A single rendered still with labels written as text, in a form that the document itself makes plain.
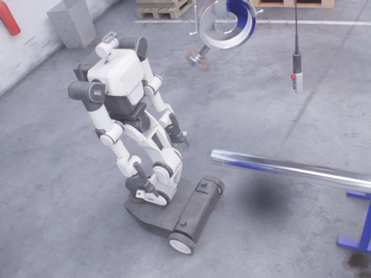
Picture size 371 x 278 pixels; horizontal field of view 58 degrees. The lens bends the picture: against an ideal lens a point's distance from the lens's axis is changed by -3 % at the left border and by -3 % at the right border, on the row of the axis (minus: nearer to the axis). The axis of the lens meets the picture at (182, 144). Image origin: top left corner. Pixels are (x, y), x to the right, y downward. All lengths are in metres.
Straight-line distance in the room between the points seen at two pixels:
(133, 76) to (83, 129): 2.17
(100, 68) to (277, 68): 2.55
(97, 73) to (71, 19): 3.89
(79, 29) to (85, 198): 3.25
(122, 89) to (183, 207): 1.10
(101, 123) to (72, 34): 4.10
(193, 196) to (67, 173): 1.46
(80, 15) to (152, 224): 4.01
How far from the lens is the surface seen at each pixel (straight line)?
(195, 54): 2.39
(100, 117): 1.77
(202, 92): 3.81
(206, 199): 2.49
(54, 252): 2.97
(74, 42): 5.90
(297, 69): 2.00
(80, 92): 1.71
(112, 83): 1.75
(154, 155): 2.11
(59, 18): 5.77
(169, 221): 2.48
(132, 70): 1.82
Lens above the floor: 2.14
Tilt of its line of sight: 42 degrees down
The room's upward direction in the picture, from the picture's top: 18 degrees counter-clockwise
